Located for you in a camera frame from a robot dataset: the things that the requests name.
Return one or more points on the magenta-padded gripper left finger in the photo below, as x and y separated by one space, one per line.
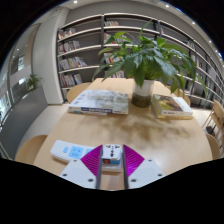
78 173

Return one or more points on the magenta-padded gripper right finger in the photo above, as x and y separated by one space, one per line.
146 171

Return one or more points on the small white charger block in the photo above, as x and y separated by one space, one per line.
112 152

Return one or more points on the white power strip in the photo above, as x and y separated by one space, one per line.
66 150

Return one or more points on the yellow book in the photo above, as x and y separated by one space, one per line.
173 117

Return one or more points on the large white book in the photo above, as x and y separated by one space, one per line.
100 100

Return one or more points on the slatted wooden chair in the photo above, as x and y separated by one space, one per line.
215 116

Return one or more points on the small background green plant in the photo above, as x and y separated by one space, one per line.
32 81

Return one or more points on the green potted plant white pot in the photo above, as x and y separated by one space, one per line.
146 63

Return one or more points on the grey bookshelf unit with books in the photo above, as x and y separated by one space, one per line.
83 50

